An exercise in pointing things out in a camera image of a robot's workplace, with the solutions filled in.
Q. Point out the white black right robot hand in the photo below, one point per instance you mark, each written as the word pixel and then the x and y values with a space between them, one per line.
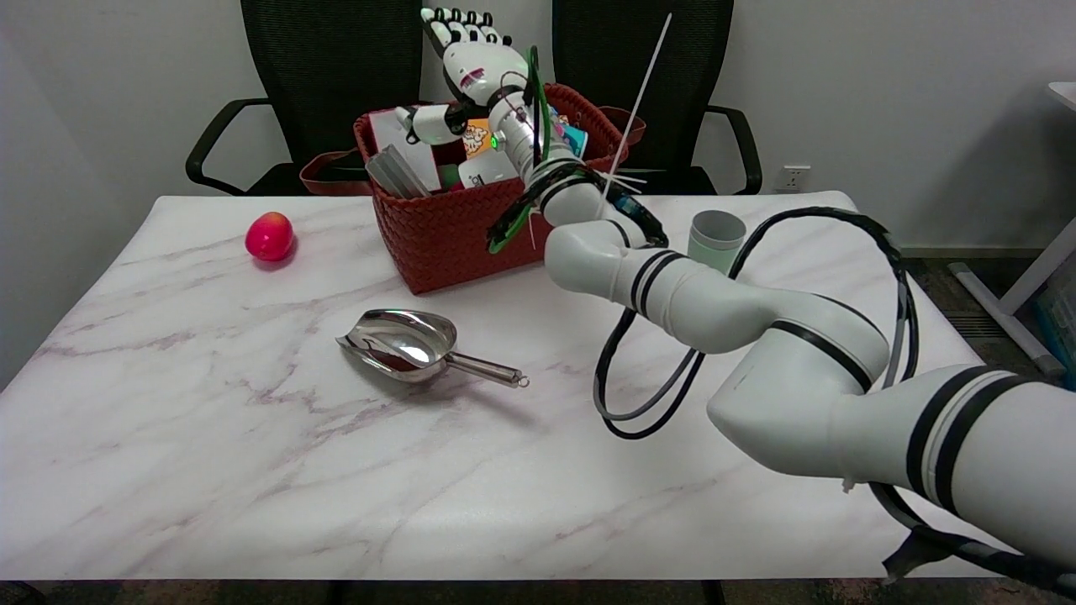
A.
pixel 483 67

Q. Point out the white paper box pink trim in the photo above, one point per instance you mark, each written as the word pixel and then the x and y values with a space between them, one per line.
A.
pixel 418 160

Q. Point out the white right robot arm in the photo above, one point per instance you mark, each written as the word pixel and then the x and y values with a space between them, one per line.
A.
pixel 756 311

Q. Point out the grey flat box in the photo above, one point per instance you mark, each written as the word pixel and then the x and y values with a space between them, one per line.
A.
pixel 393 174

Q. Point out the red woven basket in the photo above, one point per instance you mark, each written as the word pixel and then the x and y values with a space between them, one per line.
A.
pixel 454 235

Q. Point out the blue storage bin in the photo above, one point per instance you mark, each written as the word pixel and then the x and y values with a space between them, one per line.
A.
pixel 1061 323

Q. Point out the orange snack packet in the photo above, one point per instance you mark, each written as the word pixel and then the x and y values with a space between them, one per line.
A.
pixel 476 139

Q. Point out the green round toy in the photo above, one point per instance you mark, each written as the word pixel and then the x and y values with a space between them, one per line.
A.
pixel 450 176

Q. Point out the teal can pink lid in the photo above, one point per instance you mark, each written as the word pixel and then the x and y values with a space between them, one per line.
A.
pixel 577 139

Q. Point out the black mesh office chair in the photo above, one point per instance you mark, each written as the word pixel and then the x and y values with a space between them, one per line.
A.
pixel 328 76
pixel 672 50

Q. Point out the white zip tie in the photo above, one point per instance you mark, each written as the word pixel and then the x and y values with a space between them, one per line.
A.
pixel 636 109

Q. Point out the pale green cup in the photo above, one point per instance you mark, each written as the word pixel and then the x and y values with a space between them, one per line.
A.
pixel 716 239

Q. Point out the shiny metal scoop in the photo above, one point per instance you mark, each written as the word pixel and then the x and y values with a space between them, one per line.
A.
pixel 399 344

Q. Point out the white wall outlet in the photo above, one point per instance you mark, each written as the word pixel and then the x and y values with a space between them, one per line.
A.
pixel 793 178

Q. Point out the white desk frame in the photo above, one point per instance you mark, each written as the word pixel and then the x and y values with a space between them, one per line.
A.
pixel 1030 273

